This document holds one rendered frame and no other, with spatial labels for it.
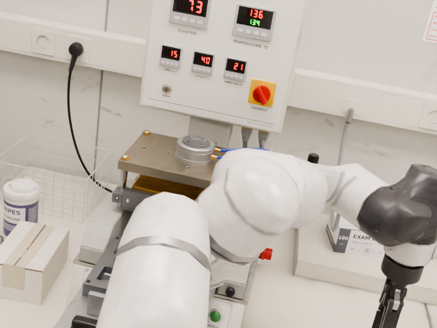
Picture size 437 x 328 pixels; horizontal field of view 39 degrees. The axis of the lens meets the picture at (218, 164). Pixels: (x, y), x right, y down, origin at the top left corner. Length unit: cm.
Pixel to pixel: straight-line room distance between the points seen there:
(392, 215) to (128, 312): 57
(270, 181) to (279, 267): 94
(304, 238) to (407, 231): 66
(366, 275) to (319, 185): 74
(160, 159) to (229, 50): 28
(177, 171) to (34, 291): 42
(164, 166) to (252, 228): 52
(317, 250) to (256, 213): 96
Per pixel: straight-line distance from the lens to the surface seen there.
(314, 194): 89
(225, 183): 73
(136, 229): 67
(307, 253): 164
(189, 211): 69
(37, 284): 138
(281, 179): 73
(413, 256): 117
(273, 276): 160
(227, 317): 119
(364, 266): 166
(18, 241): 146
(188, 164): 124
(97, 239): 121
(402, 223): 106
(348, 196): 110
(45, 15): 186
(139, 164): 121
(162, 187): 125
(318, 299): 156
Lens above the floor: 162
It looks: 24 degrees down
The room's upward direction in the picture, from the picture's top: 10 degrees clockwise
